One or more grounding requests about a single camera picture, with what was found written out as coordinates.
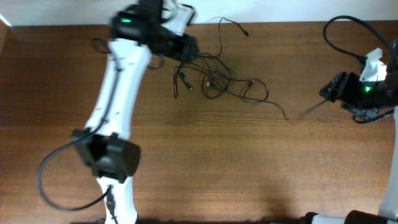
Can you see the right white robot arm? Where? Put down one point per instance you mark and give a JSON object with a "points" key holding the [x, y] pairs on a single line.
{"points": [[386, 212]]}

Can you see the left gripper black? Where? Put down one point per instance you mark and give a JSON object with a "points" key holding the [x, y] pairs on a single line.
{"points": [[190, 49]]}

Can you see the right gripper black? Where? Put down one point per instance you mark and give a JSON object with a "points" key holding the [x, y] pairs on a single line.
{"points": [[340, 88]]}

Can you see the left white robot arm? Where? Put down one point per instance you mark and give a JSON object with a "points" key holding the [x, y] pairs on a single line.
{"points": [[137, 33]]}

